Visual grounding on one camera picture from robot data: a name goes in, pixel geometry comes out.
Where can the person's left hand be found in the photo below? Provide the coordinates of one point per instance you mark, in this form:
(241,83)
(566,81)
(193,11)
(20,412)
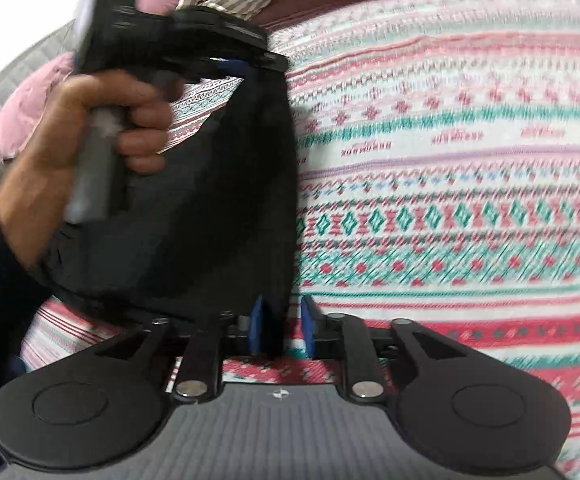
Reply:
(55,140)

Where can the black pants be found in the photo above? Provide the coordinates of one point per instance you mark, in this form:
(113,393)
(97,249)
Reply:
(210,185)

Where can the patterned knit blanket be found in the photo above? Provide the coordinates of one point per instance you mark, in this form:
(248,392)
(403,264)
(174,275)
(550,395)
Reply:
(445,185)

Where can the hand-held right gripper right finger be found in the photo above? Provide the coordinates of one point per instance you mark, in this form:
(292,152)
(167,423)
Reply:
(310,332)

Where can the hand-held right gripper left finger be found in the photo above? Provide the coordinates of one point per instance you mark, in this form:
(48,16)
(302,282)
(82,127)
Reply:
(256,330)

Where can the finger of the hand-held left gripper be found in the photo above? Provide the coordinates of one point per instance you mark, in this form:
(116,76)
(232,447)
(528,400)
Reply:
(230,35)
(227,67)

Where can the mauve duvet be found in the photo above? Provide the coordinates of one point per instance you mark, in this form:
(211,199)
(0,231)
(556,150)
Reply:
(25,105)

